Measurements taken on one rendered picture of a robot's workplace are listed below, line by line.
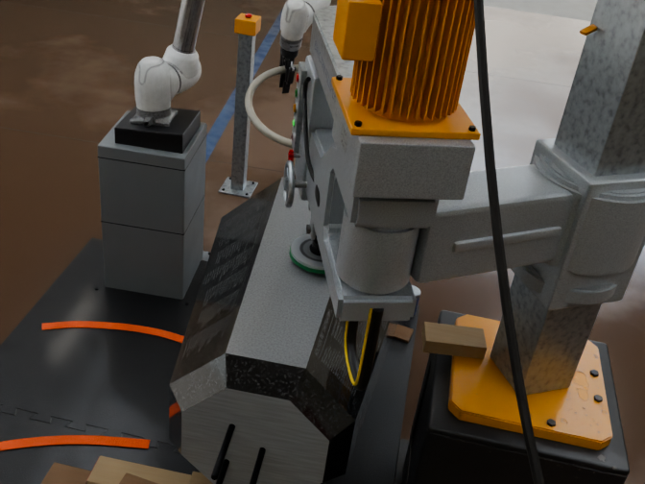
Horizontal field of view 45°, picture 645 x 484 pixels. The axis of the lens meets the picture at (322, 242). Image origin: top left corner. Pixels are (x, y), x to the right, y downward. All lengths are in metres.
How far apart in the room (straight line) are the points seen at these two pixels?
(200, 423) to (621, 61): 1.55
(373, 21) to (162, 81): 2.07
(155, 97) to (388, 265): 1.93
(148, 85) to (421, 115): 2.05
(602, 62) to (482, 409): 1.06
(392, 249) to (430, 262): 0.14
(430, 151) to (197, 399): 1.13
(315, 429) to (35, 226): 2.59
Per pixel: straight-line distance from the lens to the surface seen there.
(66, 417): 3.37
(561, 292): 2.24
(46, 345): 3.71
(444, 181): 1.68
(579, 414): 2.55
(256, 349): 2.36
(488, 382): 2.54
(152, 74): 3.54
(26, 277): 4.16
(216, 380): 2.35
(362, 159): 1.61
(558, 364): 2.51
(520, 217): 2.02
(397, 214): 1.78
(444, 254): 1.94
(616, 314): 4.48
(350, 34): 1.58
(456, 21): 1.62
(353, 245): 1.86
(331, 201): 2.08
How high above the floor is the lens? 2.42
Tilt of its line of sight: 33 degrees down
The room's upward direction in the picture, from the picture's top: 8 degrees clockwise
